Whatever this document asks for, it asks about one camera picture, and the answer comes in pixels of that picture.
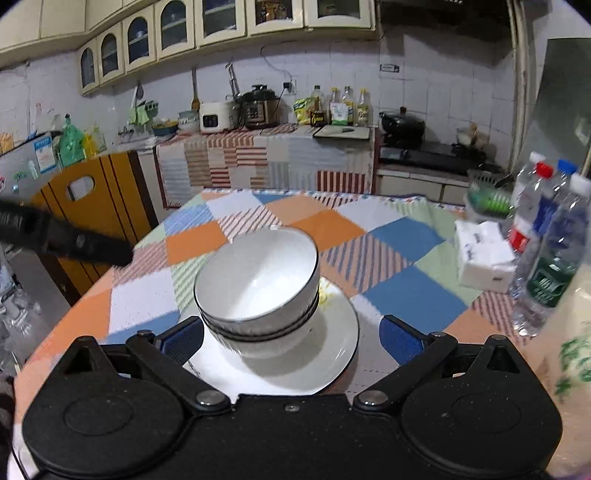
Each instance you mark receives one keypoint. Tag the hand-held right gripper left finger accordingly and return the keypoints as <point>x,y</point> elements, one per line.
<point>182,339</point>

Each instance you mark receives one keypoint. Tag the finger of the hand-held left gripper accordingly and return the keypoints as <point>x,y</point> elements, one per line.
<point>83,242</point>

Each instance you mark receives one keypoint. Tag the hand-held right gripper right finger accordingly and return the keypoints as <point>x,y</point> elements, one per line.
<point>401,339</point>

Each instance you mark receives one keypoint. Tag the white plate with sun print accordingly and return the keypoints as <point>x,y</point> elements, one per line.
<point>332,341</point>

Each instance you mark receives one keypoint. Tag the white ribbed bowl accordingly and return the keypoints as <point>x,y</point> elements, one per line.
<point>254,281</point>
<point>268,344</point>

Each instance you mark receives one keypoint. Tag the stack of pale bowls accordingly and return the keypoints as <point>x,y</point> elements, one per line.
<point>189,123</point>

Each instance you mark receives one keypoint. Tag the orange wooden chair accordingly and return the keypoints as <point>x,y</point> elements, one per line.
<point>106,198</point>

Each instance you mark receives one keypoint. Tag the silver refrigerator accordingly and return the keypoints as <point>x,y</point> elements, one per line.
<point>27,170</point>

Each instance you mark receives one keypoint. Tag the green plastic bag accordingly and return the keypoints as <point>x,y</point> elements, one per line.
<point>71,145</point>

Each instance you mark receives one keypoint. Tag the yellow detergent bottle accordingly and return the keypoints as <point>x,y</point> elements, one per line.
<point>95,141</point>

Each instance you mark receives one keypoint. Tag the white tissue pack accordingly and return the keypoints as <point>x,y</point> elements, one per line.
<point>482,258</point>

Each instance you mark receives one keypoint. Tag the metal faucet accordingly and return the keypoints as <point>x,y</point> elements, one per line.
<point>125,132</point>

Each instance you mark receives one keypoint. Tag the blue basin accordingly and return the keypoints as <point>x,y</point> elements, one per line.
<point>165,129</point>

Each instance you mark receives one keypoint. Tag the green hanging cloth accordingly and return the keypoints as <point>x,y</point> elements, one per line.
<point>144,113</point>

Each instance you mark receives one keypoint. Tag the white cap water bottle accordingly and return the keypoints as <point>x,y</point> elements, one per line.
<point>547,277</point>

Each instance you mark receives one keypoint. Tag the red cap water bottle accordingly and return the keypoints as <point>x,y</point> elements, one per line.
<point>524,230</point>

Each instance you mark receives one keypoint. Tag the basket with green contents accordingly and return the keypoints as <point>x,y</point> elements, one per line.
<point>489,201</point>

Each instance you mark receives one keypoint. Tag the white bag with green print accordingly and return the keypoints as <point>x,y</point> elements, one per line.
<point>572,369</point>

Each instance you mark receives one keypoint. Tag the white rice cooker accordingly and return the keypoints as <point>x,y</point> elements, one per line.
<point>214,117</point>

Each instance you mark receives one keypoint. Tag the wooden spatula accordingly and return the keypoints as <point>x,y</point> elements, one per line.
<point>195,99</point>

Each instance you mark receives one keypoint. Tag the black gas stove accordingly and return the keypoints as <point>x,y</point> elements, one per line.
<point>434,157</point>

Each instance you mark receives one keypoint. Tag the blue cap water bottle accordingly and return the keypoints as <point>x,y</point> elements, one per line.
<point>547,207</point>

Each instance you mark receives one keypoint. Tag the striped patchwork counter cloth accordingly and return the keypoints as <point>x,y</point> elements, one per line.
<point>277,161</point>

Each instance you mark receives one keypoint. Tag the small white pot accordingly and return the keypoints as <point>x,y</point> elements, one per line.
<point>467,137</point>

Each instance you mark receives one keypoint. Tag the black wok with lid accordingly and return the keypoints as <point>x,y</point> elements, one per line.
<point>401,124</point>

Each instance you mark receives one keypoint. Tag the white cutting board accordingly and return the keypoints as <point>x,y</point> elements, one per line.
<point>332,134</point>

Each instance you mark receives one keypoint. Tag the hanging metal tongs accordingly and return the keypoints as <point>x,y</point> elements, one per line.
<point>232,83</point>

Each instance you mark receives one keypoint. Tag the black pressure cooker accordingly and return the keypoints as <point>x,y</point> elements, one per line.
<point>258,110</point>

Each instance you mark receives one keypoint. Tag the yellow oil bottle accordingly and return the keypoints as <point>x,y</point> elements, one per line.
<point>363,110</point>

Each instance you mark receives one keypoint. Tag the white seasoning packet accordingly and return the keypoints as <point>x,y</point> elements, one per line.
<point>338,115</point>

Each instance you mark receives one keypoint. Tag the clear oil bottle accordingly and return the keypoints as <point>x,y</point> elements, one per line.
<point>334,96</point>
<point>347,104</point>

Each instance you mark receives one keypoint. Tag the yellow snack packet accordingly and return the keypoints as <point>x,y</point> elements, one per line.
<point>303,113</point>

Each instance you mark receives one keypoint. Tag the cream wall cabinets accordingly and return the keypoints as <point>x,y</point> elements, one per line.
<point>184,32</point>

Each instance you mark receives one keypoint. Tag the wall power socket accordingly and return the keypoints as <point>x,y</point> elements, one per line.
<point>288,86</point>

